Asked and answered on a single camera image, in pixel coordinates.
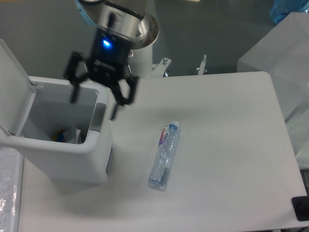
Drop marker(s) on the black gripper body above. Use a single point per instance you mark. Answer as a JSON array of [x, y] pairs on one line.
[[108, 58]]

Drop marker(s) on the white plastic bag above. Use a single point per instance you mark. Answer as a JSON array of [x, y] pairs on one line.
[[73, 135]]

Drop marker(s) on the clear plastic water bottle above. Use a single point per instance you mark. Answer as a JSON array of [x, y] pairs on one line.
[[166, 150]]

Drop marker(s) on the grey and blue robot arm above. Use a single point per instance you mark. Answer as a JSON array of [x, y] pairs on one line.
[[122, 27]]

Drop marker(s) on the white trash can lid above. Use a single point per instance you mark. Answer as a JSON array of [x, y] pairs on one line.
[[17, 92]]

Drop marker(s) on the white trash can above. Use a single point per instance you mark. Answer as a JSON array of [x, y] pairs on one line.
[[52, 111]]

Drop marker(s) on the blue and yellow snack packet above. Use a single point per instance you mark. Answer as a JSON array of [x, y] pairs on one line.
[[59, 136]]

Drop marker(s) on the metal clamp bolt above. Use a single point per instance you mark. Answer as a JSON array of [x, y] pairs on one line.
[[201, 70]]

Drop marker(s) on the paper sheet in plastic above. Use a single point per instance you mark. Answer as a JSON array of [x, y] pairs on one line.
[[11, 172]]

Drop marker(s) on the translucent plastic box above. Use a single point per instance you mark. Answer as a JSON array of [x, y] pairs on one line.
[[284, 54]]

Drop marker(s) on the blue water jug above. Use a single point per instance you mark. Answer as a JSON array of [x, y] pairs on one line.
[[281, 8]]

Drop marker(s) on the black device at edge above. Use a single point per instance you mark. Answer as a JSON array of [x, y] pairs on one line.
[[301, 207]]

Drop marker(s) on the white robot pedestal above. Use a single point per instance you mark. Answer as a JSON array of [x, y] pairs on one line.
[[142, 60]]

